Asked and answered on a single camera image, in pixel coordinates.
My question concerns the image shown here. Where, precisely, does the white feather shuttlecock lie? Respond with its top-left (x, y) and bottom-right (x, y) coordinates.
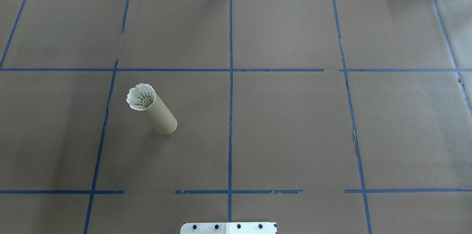
top-left (126, 83), bottom-right (156, 111)

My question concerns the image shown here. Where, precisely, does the brown cardboard tube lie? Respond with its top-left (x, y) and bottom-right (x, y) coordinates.
top-left (129, 92), bottom-right (178, 136)

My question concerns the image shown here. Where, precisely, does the white square base plate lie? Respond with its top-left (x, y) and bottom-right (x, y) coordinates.
top-left (180, 222), bottom-right (277, 234)

